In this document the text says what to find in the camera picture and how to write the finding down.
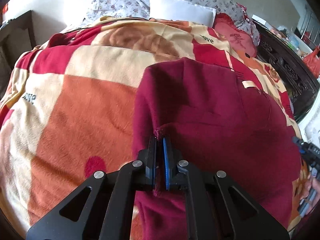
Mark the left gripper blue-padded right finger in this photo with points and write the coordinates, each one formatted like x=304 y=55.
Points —
x=216 y=206

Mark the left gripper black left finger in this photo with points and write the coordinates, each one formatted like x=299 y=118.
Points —
x=102 y=206

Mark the maroon fleece garment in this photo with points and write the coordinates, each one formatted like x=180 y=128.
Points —
x=207 y=114

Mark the person's right hand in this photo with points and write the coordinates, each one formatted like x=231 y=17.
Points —
x=311 y=183

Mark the dark carved wooden headboard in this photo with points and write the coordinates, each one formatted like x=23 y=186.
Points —
x=300 y=83

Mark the red plastic bag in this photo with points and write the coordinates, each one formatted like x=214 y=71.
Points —
x=312 y=62

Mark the red orange patterned blanket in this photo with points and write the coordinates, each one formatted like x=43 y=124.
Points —
x=69 y=106

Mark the red embroidered cushion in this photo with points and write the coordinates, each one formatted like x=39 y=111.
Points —
x=238 y=39

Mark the white pillow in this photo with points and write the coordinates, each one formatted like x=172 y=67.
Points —
x=181 y=10

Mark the dark wooden side table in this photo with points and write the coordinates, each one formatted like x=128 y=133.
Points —
x=17 y=34

